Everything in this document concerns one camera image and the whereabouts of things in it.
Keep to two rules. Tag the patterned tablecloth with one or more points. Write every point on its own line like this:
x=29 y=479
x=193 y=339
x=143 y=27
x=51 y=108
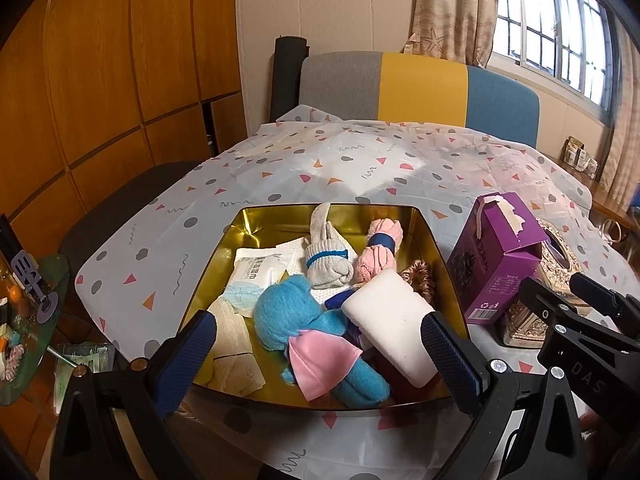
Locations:
x=350 y=160

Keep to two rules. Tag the grey yellow blue headboard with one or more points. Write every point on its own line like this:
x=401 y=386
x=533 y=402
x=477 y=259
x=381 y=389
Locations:
x=420 y=85

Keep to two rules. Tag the white wet wipes pack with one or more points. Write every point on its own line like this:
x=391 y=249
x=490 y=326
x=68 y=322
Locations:
x=255 y=270

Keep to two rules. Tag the brown scrunchie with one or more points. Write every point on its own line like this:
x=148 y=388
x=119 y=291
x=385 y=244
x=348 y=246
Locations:
x=417 y=272

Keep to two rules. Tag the glass side table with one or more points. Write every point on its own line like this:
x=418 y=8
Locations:
x=55 y=280

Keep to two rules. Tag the large barred window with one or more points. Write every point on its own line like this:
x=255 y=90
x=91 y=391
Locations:
x=550 y=35

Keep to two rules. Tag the purple carton box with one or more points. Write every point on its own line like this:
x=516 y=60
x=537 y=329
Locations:
x=495 y=280

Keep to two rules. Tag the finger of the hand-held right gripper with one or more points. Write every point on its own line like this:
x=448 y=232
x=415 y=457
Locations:
x=542 y=305
x=600 y=295

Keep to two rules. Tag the grey sock blue band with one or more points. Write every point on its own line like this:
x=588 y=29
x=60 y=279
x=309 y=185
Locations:
x=325 y=260

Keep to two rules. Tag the beige patterned curtain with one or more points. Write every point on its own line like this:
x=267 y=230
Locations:
x=450 y=5
x=625 y=135

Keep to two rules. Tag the dark grey seat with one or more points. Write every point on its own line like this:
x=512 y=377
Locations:
x=115 y=200

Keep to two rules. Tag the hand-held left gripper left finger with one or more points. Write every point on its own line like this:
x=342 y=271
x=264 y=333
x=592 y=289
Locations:
x=187 y=355

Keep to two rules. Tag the green packet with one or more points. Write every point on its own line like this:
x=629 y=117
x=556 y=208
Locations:
x=95 y=357

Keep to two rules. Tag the row of small packets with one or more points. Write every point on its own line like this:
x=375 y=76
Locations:
x=580 y=157

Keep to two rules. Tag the wooden desk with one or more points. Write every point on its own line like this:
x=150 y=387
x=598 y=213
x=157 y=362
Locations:
x=610 y=207

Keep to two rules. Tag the gold patterned tissue box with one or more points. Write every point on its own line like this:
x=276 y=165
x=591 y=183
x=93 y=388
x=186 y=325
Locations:
x=555 y=260

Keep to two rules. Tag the gold tin box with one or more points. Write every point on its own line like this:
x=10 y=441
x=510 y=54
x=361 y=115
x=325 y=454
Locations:
x=260 y=225

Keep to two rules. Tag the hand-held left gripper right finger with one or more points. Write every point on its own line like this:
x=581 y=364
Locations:
x=450 y=355

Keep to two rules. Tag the black rolled mat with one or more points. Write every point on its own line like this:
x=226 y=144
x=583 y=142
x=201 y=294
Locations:
x=289 y=75

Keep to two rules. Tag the blue and pink sock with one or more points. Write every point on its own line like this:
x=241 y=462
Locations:
x=285 y=310

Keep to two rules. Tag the beige towel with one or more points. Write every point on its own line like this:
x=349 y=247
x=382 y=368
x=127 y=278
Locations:
x=232 y=350

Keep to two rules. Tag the white sponge block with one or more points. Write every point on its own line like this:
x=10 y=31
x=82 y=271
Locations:
x=385 y=310

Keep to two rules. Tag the purple letter ornament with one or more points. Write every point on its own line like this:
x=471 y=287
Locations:
x=25 y=267

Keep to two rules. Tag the wooden wardrobe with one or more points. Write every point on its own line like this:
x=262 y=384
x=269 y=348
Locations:
x=100 y=60

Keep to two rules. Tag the pink fuzzy sock navy band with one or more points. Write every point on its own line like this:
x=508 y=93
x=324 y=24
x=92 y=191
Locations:
x=372 y=262

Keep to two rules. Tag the blue white tissue pack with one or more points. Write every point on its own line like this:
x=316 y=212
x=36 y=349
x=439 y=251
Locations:
x=340 y=302

